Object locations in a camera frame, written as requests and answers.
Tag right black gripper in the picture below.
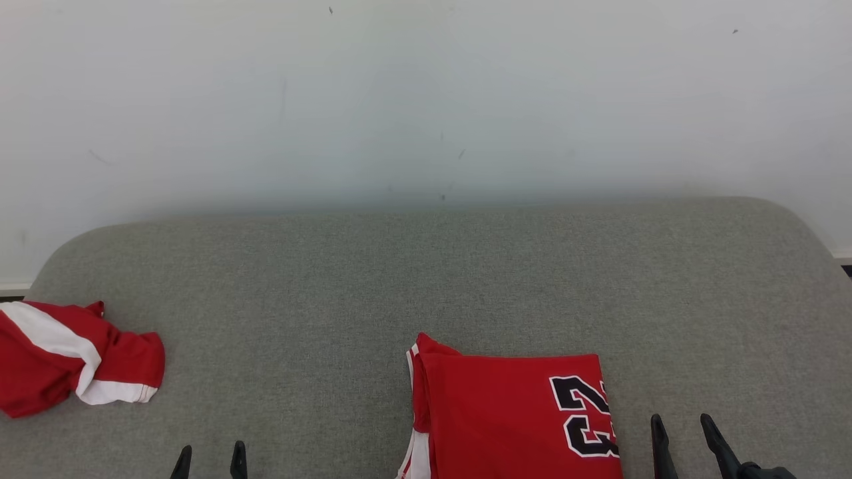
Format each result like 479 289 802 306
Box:
650 413 798 479

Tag red shorts with white stripe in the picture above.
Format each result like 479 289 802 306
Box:
0 301 166 418

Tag red basketball jersey white sleeves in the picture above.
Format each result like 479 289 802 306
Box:
397 333 623 479

